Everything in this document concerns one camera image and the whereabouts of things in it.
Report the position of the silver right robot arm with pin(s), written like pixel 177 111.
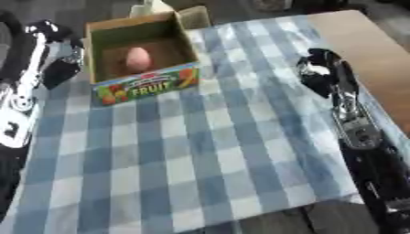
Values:
pixel 368 152

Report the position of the tan cardboard box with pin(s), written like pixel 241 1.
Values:
pixel 141 58

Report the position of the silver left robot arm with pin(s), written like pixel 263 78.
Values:
pixel 20 100

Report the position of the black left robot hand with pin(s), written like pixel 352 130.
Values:
pixel 57 65

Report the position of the pink toy egg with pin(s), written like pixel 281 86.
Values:
pixel 138 59

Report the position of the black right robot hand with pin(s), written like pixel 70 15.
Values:
pixel 327 68

